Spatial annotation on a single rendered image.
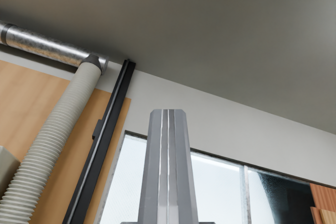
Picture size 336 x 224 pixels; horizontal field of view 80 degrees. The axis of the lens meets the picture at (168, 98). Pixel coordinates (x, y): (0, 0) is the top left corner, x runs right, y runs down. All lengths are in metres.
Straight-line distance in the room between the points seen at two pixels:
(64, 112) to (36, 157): 0.27
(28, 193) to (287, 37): 1.64
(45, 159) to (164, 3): 1.07
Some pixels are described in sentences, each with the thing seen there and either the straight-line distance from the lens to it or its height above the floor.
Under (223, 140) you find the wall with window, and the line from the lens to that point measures 1.72.
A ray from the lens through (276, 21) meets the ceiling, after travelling 1.41.
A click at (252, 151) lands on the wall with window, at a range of 1.84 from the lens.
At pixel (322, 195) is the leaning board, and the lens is 2.12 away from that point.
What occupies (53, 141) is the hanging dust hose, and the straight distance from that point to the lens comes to 1.26.
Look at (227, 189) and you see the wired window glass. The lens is 1.70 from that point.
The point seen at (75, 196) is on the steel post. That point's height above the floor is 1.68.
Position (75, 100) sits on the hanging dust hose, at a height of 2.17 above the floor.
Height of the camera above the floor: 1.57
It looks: 34 degrees up
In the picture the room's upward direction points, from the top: 10 degrees clockwise
